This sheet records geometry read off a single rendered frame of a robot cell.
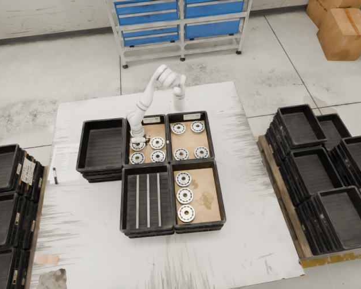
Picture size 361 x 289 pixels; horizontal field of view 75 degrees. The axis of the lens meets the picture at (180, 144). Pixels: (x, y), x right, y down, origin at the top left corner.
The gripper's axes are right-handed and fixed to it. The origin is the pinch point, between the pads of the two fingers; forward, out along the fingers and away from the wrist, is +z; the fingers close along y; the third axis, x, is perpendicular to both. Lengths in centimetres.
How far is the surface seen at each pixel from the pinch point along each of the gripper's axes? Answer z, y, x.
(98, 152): 2.3, 31.6, 2.2
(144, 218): 3, 0, 51
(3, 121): 84, 187, -104
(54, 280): 14, 55, 79
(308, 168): 49, -137, 10
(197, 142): 2.9, -39.6, 0.9
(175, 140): 2.7, -23.6, -2.7
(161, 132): 2.7, -14.0, -10.8
